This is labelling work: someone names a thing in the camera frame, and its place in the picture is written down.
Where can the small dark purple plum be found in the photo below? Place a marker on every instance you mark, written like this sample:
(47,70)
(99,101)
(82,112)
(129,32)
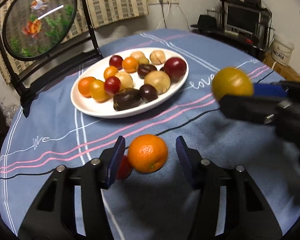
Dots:
(148,93)

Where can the pale yellow round fruit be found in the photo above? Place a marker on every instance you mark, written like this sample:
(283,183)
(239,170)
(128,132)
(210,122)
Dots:
(126,80)

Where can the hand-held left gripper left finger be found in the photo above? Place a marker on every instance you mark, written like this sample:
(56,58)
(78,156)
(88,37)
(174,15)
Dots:
(115,161)

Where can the striped beige curtain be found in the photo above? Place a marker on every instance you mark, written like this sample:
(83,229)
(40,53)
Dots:
(115,0)

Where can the large dark wrinkled passion fruit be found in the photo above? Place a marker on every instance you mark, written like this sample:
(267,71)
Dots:
(127,98)

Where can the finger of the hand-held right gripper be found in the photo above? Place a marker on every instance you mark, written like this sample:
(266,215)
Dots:
(245,107)
(267,90)

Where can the beige marked passion fruit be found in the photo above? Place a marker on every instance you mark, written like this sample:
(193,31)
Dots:
(157,57)

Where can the small orange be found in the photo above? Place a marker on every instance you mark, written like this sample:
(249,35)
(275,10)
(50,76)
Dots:
(130,64)

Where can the computer monitor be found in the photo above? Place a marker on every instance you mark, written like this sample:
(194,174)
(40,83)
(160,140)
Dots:
(241,17)

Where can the white round plate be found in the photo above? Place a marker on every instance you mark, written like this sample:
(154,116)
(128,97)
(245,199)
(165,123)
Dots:
(90,107)

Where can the yellow-orange round fruit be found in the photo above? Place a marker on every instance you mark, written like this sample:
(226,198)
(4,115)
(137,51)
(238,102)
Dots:
(98,91)

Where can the dark brown wrinkled passion fruit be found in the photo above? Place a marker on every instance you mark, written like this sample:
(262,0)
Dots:
(146,70)

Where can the dark red plum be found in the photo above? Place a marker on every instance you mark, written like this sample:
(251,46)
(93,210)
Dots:
(115,62)

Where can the cardboard box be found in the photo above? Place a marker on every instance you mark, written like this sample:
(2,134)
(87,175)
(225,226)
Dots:
(285,70)

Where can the goldfish screen in black frame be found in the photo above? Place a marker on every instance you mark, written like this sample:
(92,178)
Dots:
(37,17)

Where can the pale passion fruit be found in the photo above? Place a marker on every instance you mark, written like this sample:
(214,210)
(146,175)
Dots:
(137,54)

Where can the black desk rack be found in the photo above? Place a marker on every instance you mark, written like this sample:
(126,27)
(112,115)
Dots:
(240,38)

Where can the small green round fruit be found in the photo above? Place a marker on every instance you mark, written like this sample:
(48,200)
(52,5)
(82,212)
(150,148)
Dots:
(144,61)

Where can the orange tangerine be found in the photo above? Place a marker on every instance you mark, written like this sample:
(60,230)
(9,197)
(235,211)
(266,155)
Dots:
(147,153)

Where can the blue plaid tablecloth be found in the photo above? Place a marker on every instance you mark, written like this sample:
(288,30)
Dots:
(52,120)

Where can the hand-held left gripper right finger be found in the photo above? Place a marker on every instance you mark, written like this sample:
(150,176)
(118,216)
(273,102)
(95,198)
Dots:
(183,160)

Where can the yellow-green round fruit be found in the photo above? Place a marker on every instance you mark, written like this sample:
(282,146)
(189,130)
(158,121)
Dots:
(231,82)

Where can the black hat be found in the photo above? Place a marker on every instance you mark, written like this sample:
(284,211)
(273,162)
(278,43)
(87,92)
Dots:
(203,22)

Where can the clear plastic bag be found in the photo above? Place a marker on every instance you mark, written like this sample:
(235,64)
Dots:
(11,115)

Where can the smooth orange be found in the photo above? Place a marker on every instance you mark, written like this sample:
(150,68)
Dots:
(111,72)

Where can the white wall socket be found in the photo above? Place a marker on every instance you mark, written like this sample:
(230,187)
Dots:
(152,0)

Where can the white plastic bucket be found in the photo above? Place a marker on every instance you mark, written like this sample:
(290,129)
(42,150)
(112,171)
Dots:
(283,48)

